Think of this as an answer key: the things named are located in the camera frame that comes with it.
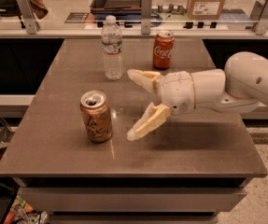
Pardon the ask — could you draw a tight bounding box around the orange LaCroix can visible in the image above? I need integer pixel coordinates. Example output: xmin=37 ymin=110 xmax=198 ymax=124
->
xmin=80 ymin=91 xmax=113 ymax=143

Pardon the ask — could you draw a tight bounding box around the grey metal bracket middle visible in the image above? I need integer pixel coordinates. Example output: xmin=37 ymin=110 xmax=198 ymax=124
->
xmin=141 ymin=0 xmax=152 ymax=35

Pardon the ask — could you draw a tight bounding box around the clear plastic water bottle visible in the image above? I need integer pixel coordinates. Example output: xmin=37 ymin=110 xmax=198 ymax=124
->
xmin=101 ymin=15 xmax=123 ymax=80

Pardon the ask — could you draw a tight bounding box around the grey open bin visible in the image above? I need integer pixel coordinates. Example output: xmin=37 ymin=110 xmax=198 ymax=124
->
xmin=89 ymin=0 xmax=149 ymax=13

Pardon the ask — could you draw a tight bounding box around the grey metal bracket right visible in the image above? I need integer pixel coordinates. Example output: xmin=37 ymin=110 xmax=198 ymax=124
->
xmin=253 ymin=0 xmax=268 ymax=35

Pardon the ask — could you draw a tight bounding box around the grey table base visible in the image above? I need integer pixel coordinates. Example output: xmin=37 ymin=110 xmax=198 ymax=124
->
xmin=19 ymin=187 xmax=247 ymax=224

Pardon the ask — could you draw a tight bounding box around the cardboard box with label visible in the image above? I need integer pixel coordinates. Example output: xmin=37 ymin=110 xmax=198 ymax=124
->
xmin=187 ymin=0 xmax=225 ymax=20

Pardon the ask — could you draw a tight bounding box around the grey metal bracket left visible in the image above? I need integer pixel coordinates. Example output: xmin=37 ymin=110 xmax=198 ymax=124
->
xmin=16 ymin=0 xmax=40 ymax=35

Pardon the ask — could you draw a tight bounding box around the colourful trash pile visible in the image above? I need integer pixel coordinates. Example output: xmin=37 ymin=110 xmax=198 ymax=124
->
xmin=2 ymin=195 xmax=49 ymax=224

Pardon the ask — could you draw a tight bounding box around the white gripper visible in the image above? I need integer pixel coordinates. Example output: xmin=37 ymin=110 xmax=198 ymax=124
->
xmin=127 ymin=69 xmax=195 ymax=141

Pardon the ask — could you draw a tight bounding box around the red Coca-Cola can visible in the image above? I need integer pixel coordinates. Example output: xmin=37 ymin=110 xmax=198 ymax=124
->
xmin=153 ymin=30 xmax=175 ymax=70

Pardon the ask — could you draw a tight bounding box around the grey metal bracket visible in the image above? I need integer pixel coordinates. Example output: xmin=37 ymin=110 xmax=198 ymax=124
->
xmin=253 ymin=0 xmax=268 ymax=35
xmin=141 ymin=0 xmax=152 ymax=35
xmin=16 ymin=0 xmax=40 ymax=35

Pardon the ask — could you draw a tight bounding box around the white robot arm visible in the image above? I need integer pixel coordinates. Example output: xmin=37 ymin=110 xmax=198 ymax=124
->
xmin=127 ymin=51 xmax=268 ymax=141

